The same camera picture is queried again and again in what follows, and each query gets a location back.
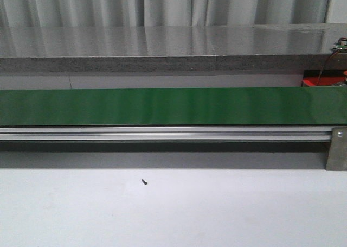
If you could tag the green conveyor belt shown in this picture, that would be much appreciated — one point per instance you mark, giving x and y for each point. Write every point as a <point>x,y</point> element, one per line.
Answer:
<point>175,106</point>

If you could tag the red plastic tray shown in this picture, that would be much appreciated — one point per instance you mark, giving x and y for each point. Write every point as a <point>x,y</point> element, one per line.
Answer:
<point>323,81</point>

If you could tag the small green circuit board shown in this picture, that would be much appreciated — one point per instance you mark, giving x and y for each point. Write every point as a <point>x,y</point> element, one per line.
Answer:
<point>340,45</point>

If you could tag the metal conveyor support bracket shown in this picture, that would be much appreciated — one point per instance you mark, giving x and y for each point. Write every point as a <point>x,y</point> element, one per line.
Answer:
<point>337,158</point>

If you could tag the grey pleated curtain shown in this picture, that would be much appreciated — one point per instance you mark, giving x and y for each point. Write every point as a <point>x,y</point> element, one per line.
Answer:
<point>102,13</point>

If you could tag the aluminium conveyor side rail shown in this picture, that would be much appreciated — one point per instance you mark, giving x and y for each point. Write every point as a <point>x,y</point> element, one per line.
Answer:
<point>121,133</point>

